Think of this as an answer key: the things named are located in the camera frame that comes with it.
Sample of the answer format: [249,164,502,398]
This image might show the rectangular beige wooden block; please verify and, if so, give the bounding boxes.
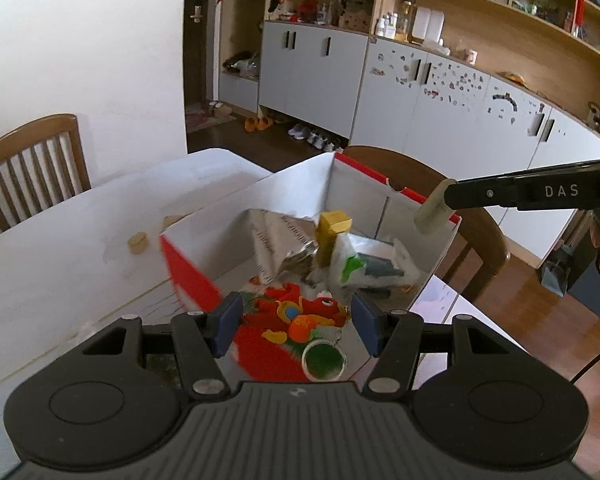
[413,179,456,235]

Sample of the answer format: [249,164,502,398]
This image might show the round beige wooden block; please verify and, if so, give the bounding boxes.
[128,232,149,256]

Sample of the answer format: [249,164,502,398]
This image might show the small beige wooden block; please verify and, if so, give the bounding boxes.
[162,214,183,230]

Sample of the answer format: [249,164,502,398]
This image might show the orange slippers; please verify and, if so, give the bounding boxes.
[244,116,273,132]

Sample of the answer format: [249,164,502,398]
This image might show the red cardboard shoe box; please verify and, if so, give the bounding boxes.
[160,155,460,382]

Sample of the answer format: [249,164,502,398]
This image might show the wooden slat-back chair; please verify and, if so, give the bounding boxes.
[0,114,91,232]

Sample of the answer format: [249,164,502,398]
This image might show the yellow small carton box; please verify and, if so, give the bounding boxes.
[315,210,352,268]

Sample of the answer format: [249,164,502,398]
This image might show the wooden chair beside box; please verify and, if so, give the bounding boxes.
[343,145,510,302]

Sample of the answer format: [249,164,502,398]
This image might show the large white wall cabinet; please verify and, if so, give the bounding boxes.
[214,0,600,266]

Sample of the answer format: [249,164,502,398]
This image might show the white plastic printed bag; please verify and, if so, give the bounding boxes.
[328,233,422,289]

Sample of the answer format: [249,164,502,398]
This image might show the red orange plush toy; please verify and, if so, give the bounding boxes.
[244,283,350,346]

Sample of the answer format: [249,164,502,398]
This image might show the silver foil snack bag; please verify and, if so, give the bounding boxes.
[248,209,318,285]

